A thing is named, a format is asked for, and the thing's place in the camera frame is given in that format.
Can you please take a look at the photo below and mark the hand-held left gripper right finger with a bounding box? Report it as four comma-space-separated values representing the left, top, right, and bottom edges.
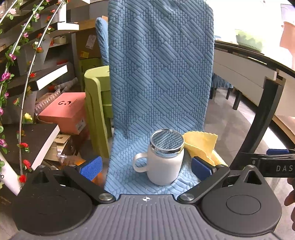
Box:
177, 156, 266, 204

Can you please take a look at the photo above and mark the yellow cloth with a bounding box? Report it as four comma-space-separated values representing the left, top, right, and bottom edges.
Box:
183, 131, 228, 167

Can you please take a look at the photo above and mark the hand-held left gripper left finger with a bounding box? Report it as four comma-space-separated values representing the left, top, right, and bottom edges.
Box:
31, 156, 116, 205

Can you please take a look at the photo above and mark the blue covered chair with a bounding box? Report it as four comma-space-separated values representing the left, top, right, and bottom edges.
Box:
95, 17, 110, 67
210, 73, 242, 111
104, 0, 215, 196

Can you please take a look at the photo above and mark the stack of green plastic stools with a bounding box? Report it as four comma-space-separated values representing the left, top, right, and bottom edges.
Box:
84, 65, 114, 159

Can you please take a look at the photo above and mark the white mug with metal rim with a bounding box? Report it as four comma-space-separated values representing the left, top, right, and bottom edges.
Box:
132, 129, 185, 186

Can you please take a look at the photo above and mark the pink cardboard box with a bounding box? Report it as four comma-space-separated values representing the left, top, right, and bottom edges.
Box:
37, 92, 87, 135

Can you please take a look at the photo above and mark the clear bubble wrap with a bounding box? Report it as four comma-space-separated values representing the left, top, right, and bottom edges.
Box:
34, 90, 62, 117

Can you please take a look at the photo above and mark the brown cardboard box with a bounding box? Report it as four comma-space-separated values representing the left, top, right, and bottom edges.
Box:
76, 19, 102, 60

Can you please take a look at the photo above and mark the flattened cardboard pile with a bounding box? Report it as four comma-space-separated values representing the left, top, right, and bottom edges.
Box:
43, 133, 90, 168

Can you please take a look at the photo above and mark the green white bowl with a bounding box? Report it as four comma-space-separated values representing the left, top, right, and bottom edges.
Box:
235, 29, 266, 52

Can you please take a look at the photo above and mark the metal railing with flower garland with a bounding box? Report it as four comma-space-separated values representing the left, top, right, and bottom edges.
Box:
0, 0, 71, 185

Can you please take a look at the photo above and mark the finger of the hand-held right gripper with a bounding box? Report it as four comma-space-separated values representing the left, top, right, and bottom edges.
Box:
240, 149, 290, 160

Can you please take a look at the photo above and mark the black white staircase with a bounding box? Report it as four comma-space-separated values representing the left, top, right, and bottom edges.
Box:
0, 0, 91, 196

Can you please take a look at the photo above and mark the white black dining table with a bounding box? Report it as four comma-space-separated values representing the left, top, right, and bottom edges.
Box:
213, 40, 295, 172

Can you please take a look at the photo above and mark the person's right hand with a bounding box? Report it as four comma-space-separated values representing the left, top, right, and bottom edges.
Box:
284, 178, 295, 229

